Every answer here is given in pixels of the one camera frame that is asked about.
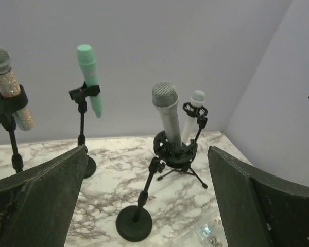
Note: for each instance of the silver grey microphone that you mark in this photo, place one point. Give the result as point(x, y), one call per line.
point(165, 99)

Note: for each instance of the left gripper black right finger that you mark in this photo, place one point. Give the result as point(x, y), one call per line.
point(256, 207)

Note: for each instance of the round base clip stand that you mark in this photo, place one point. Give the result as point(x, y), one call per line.
point(8, 106)
point(79, 96)

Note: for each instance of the glitter microphone silver head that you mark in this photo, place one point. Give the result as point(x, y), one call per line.
point(9, 87)

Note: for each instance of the mint green microphone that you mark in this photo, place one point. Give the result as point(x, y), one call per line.
point(87, 62)

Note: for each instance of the white microphone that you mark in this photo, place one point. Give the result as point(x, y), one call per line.
point(192, 109)

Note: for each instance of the black tripod microphone stand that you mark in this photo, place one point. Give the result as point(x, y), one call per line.
point(180, 160)

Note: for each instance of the clear plastic screw box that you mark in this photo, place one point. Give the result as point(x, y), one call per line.
point(203, 233)

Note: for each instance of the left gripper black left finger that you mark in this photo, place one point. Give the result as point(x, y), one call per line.
point(37, 205)

